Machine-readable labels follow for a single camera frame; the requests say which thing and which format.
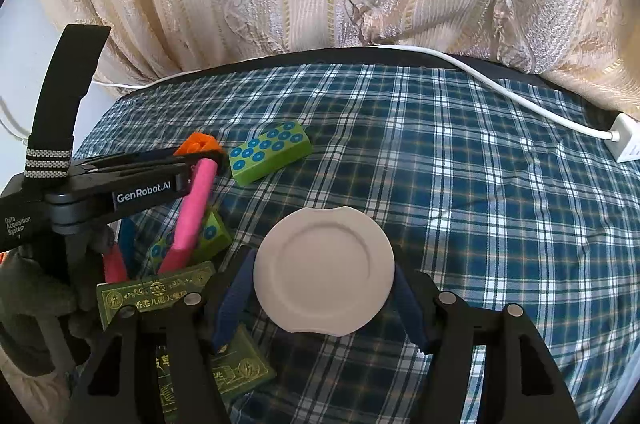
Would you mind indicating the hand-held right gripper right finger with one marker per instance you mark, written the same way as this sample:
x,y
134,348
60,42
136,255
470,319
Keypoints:
x,y
407,304

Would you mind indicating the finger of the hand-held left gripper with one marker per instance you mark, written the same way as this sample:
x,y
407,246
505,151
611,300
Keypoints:
x,y
140,156
170,170

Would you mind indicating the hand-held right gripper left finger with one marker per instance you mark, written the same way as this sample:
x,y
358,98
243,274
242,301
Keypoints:
x,y
235,301

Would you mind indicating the orange building block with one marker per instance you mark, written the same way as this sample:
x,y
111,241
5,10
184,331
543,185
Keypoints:
x,y
197,143

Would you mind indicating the long pink fuzzy stick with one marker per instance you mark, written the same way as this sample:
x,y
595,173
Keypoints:
x,y
192,216

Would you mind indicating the white round plate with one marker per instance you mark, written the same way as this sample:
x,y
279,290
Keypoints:
x,y
322,271

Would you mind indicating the green tile with blue dots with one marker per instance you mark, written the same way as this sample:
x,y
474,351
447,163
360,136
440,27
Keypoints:
x,y
212,234
270,151

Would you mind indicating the person's left hand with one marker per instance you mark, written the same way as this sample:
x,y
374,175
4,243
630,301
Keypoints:
x,y
35,284

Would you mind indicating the blue fuzzy stick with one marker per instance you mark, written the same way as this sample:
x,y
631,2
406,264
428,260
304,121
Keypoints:
x,y
126,244

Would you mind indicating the blue plaid blanket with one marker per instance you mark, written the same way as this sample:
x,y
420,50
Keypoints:
x,y
450,204

